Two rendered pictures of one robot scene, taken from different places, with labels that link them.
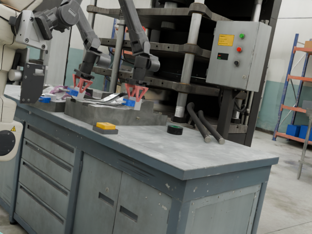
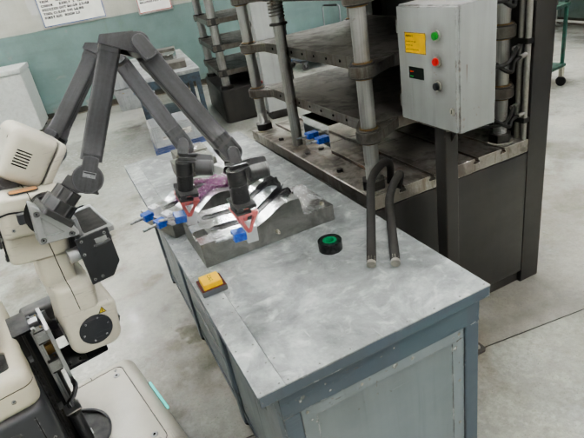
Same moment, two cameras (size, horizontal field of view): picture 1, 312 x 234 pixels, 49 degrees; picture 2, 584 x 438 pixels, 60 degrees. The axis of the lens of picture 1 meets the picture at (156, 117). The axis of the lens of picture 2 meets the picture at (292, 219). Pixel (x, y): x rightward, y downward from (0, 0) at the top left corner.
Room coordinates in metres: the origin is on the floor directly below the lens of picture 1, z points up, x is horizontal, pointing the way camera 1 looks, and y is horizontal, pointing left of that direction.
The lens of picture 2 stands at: (0.38, -0.61, 1.67)
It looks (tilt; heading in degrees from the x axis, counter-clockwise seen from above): 27 degrees down; 25
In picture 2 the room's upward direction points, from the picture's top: 10 degrees counter-clockwise
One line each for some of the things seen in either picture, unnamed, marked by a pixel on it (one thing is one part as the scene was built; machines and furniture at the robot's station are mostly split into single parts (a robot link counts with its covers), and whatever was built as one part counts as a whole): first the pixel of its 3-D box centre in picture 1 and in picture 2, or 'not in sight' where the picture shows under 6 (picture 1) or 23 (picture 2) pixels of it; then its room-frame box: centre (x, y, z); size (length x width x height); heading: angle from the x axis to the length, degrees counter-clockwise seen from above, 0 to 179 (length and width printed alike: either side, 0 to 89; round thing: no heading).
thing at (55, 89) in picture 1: (71, 90); (204, 184); (2.01, 0.52, 0.90); 0.26 x 0.18 x 0.08; 153
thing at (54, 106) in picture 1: (70, 97); (207, 193); (2.02, 0.52, 0.86); 0.50 x 0.26 x 0.11; 153
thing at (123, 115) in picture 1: (119, 107); (256, 213); (1.83, 0.20, 0.87); 0.50 x 0.26 x 0.14; 136
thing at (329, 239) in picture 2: (174, 130); (329, 244); (1.72, -0.11, 0.82); 0.08 x 0.08 x 0.04
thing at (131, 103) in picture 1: (126, 102); (235, 235); (1.56, 0.14, 0.93); 0.13 x 0.05 x 0.05; 135
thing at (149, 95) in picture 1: (153, 98); (359, 123); (2.79, 0.04, 0.87); 0.50 x 0.27 x 0.17; 136
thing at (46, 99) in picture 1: (43, 99); (158, 223); (1.75, 0.59, 0.86); 0.13 x 0.05 x 0.05; 153
